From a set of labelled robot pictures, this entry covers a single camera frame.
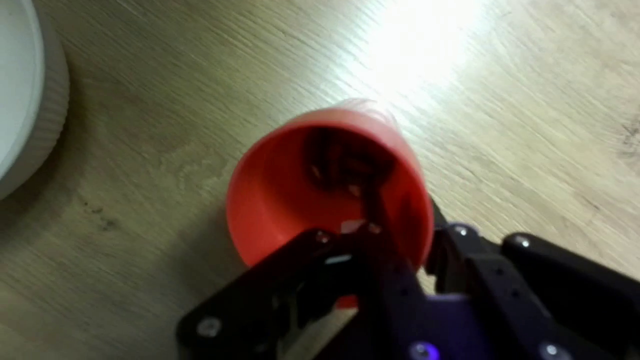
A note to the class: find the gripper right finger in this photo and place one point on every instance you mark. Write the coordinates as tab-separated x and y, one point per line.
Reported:
505	280

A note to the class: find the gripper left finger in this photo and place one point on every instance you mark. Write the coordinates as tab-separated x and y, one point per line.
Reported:
280	295

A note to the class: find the orange plastic cup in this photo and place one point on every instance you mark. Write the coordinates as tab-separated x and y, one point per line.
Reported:
320	185

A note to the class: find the white ribbed bowl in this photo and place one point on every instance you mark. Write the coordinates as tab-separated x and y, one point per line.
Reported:
25	95

